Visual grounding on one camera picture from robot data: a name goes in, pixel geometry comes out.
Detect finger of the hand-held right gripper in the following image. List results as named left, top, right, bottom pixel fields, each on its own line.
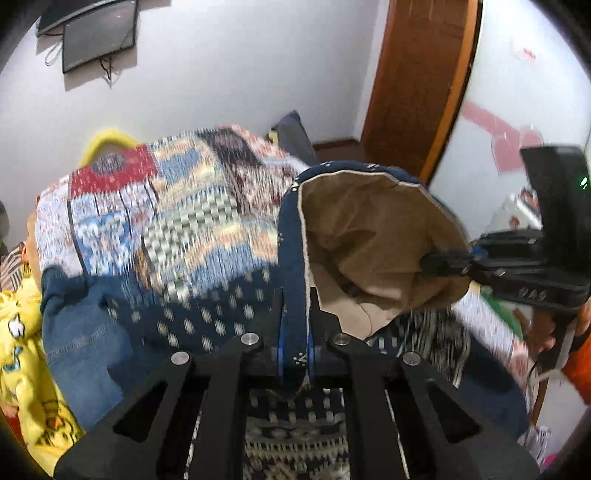
left=420, top=249, right=488, bottom=280

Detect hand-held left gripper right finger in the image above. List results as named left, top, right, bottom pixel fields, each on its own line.
left=308, top=286, right=541, bottom=480

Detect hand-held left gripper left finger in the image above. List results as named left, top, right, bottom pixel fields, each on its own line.
left=54, top=288, right=284, bottom=480

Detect navy patterned hooded jacket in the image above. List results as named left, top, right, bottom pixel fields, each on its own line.
left=106, top=159, right=527, bottom=480

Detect person's right hand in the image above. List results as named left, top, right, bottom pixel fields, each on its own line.
left=534, top=302, right=591, bottom=354

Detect patchwork bedspread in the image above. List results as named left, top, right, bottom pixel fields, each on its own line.
left=34, top=124, right=525, bottom=361

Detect brown wooden door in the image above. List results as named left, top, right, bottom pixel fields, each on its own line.
left=359, top=0, right=484, bottom=183

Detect blue jeans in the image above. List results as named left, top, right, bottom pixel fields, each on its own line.
left=41, top=265, right=155, bottom=428

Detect dark grey cloth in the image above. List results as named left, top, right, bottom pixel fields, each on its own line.
left=270, top=111, right=320, bottom=165

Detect yellow cartoon print garment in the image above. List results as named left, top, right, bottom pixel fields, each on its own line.
left=0, top=272, right=87, bottom=452

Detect yellow fuzzy item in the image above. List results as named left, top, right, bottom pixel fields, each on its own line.
left=80, top=129, right=136, bottom=168

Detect striped cloth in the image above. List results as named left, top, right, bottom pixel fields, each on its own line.
left=0, top=242, right=34, bottom=296

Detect hanging black cable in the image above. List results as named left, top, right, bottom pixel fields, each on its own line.
left=100, top=52, right=117, bottom=88

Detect small wall monitor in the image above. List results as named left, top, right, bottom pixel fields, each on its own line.
left=61, top=0, right=139, bottom=75

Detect large wall television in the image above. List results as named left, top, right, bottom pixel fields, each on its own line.
left=36, top=0, right=139, bottom=37

